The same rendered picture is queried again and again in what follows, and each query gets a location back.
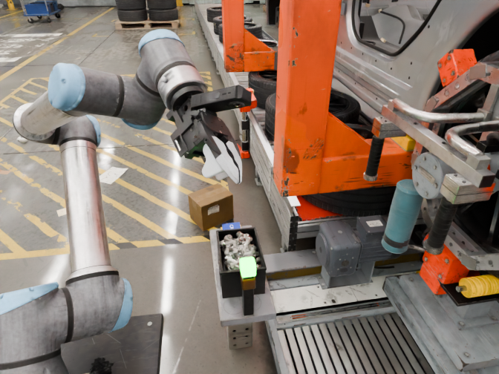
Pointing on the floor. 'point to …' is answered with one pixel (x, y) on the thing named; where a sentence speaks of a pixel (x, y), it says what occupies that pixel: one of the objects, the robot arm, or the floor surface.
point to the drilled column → (240, 335)
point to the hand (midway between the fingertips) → (238, 174)
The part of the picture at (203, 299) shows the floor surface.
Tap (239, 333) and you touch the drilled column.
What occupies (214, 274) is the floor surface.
